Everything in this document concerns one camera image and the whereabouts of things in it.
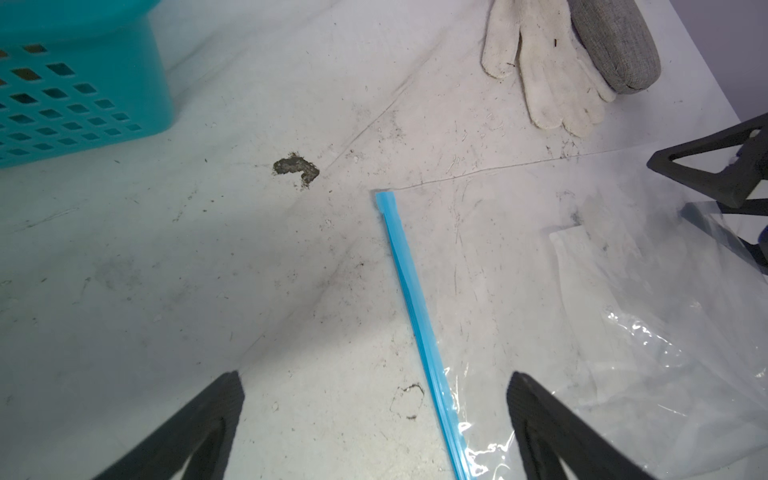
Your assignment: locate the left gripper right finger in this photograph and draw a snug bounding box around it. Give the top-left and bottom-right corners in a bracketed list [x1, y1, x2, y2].
[506, 372, 652, 480]

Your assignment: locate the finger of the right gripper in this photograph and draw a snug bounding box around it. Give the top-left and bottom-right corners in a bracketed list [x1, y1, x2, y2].
[680, 199, 767, 267]
[647, 114, 767, 209]

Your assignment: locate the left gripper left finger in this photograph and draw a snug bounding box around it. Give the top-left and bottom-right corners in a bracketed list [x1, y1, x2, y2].
[97, 371, 245, 479]

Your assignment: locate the clear zip bag blue zipper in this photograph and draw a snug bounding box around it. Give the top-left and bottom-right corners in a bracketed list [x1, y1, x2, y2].
[375, 145, 767, 479]

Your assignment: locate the white work glove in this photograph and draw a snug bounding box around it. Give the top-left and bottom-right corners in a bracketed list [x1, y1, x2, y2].
[481, 0, 616, 138]

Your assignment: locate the grey oval stone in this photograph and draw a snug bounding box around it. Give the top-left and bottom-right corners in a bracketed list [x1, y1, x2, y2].
[568, 0, 661, 94]

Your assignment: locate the teal plastic basket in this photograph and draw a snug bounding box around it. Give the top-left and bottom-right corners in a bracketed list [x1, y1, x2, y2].
[1, 0, 174, 168]

